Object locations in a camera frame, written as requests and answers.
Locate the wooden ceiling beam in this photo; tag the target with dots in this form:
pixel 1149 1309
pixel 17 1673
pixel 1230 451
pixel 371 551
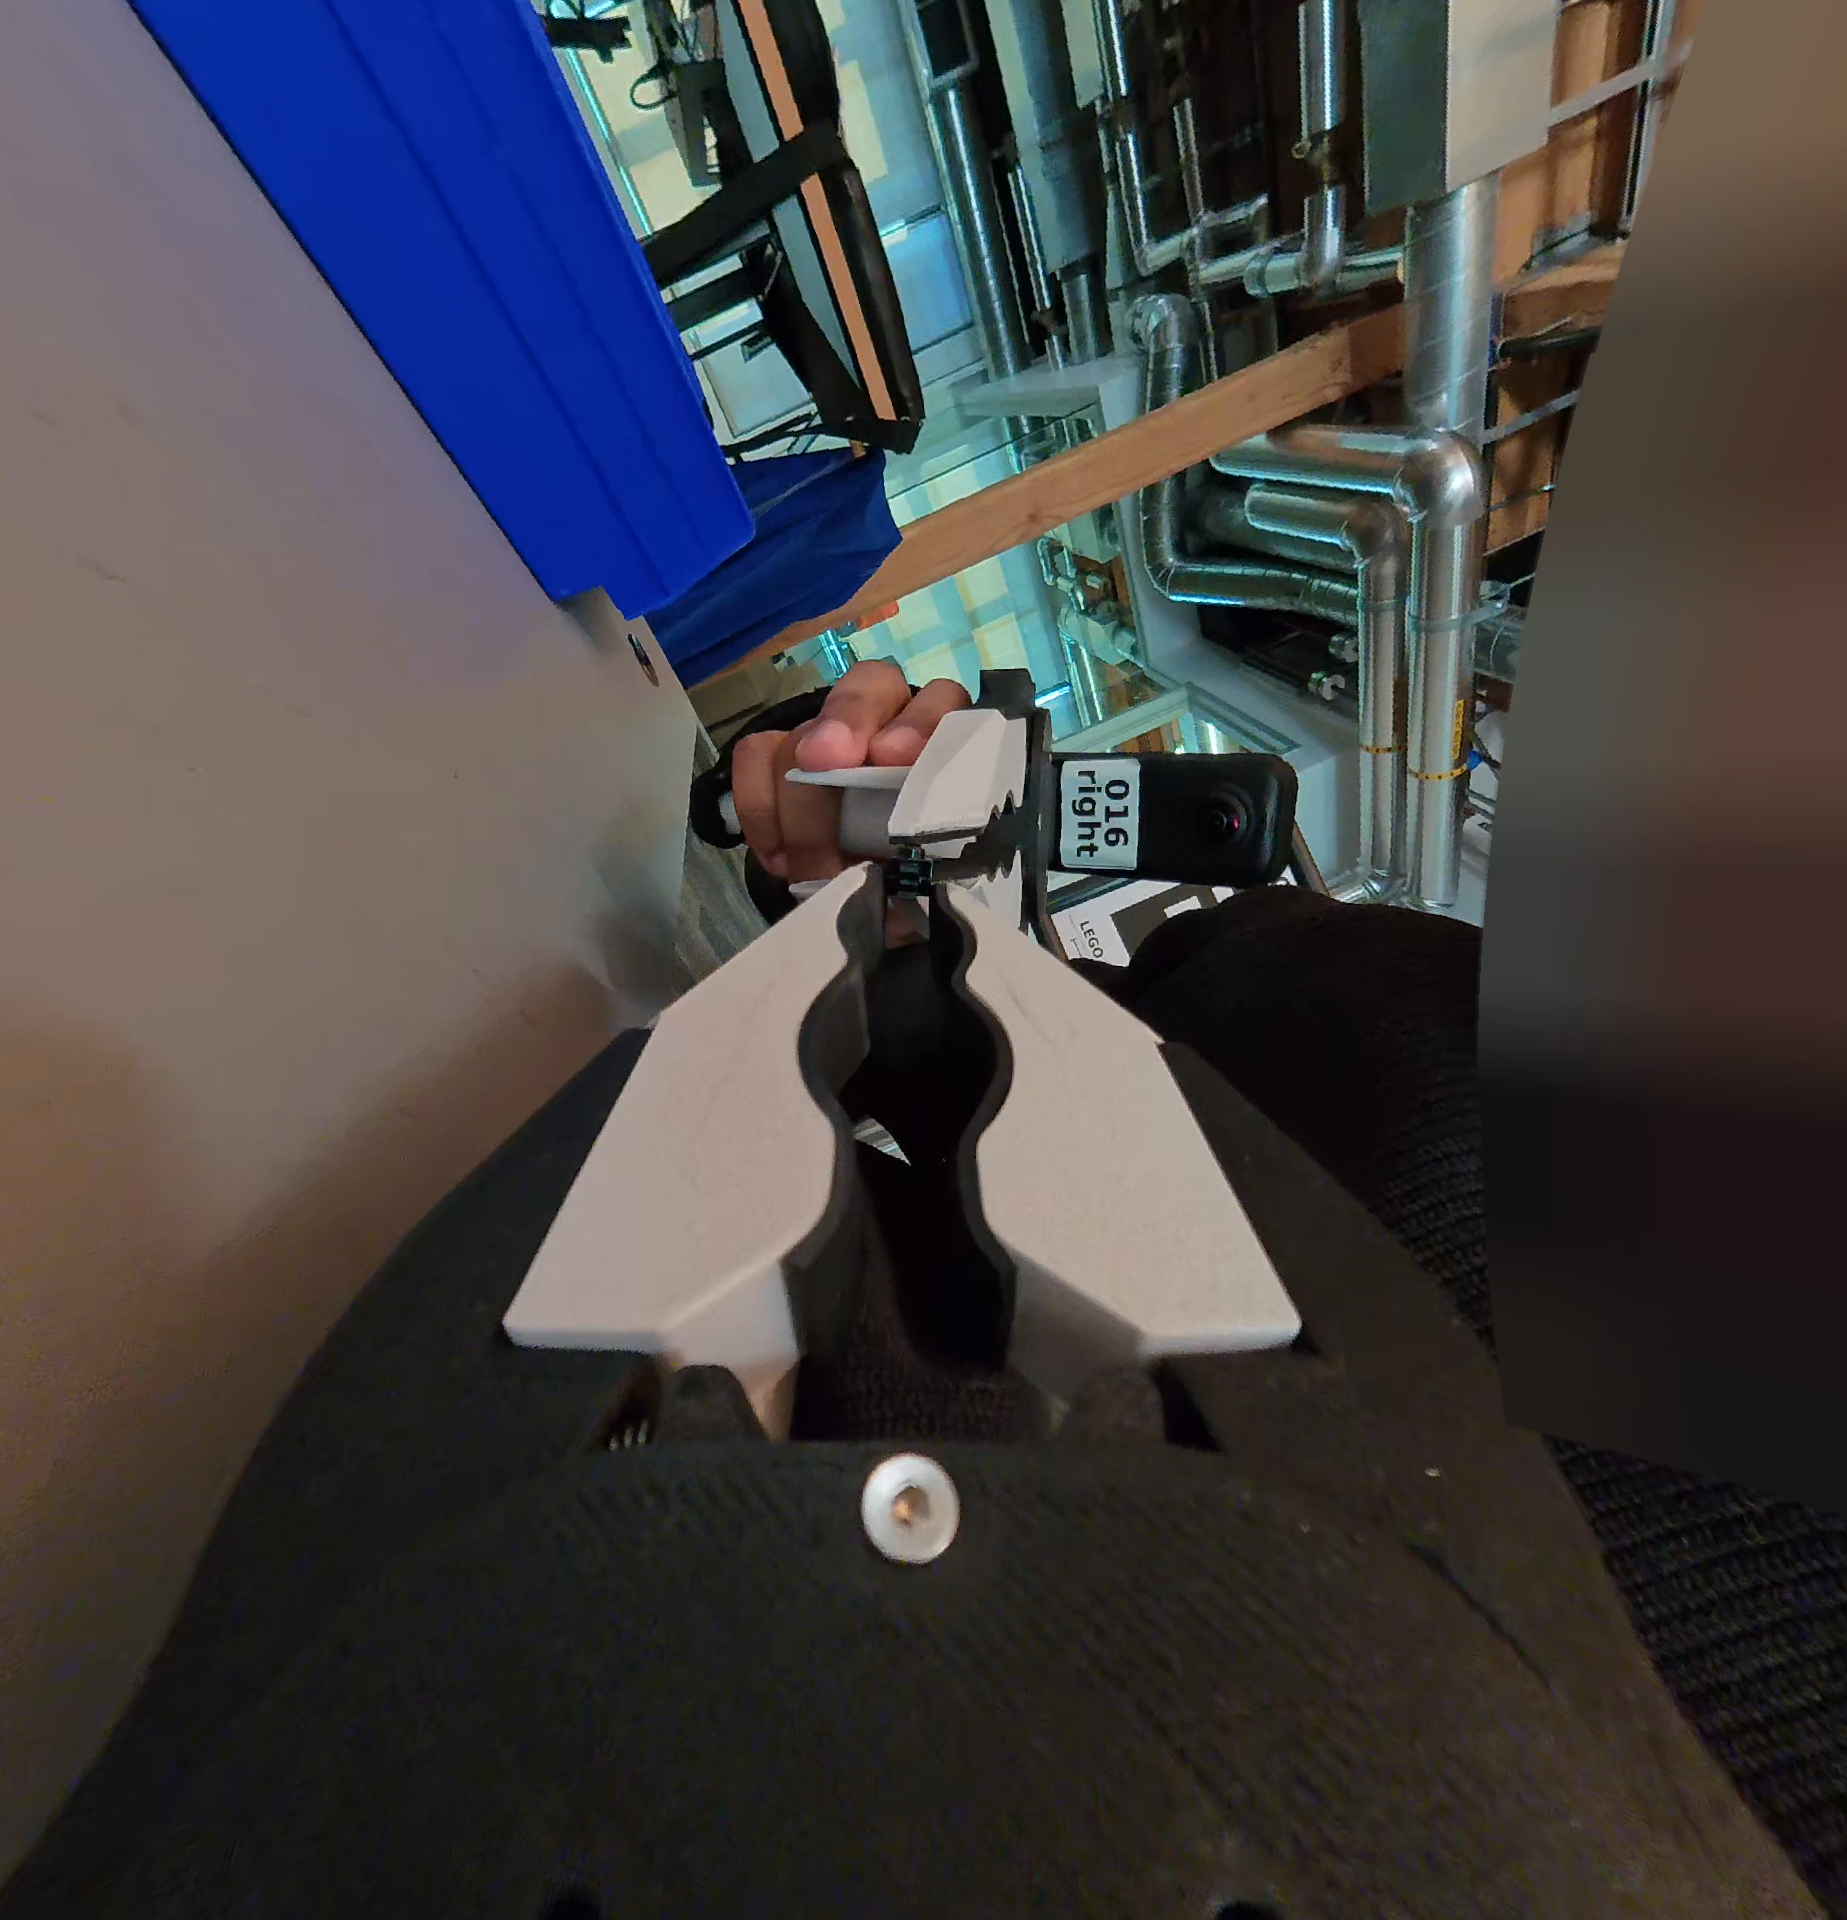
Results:
pixel 1163 436

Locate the white board with black marker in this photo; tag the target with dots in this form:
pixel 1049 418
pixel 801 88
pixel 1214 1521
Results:
pixel 1095 930

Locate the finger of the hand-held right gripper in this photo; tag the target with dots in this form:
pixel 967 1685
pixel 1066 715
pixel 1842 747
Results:
pixel 1000 872
pixel 969 773

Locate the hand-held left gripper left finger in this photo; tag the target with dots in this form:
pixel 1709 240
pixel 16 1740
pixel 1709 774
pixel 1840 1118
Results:
pixel 669 1186

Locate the metal ventilation ducts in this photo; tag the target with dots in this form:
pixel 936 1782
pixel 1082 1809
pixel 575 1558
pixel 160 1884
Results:
pixel 1440 496

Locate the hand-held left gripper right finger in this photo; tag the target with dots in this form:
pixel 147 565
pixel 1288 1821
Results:
pixel 1134 1186

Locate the blue plastic bin with sticker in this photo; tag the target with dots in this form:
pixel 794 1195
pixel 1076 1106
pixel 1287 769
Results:
pixel 460 271

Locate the person's right forearm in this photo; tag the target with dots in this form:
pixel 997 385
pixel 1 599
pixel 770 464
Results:
pixel 1283 1050

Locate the black-framed wooden table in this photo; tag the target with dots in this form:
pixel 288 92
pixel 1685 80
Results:
pixel 865 301

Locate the small black lego brick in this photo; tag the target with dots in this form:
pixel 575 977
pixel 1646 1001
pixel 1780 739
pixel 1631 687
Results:
pixel 913 880

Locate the person's right hand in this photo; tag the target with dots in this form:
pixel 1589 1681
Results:
pixel 840 728

